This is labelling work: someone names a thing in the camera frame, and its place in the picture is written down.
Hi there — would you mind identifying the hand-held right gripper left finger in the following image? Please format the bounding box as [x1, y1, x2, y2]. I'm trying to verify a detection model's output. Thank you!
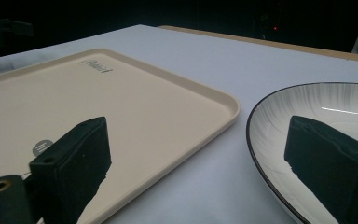
[28, 116, 113, 224]

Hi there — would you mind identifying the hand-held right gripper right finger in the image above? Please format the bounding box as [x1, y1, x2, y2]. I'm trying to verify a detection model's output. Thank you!
[283, 115, 358, 224]

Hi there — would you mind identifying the white plate with black rim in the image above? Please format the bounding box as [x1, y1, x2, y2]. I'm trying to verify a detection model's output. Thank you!
[245, 81, 358, 224]

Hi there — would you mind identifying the beige plastic tray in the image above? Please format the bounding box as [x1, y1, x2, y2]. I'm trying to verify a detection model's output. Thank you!
[0, 48, 241, 224]

